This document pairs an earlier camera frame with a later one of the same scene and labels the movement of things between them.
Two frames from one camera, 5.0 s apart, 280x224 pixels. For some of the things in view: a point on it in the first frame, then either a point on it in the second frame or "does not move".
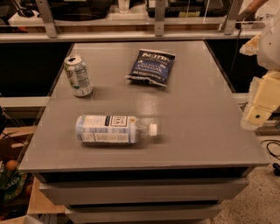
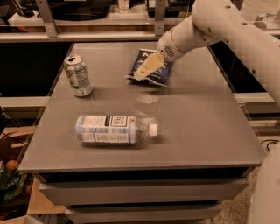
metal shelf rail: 52,34 does not move
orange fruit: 10,164 does not move
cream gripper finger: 267,99 -> 169,51
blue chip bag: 153,66 does not move
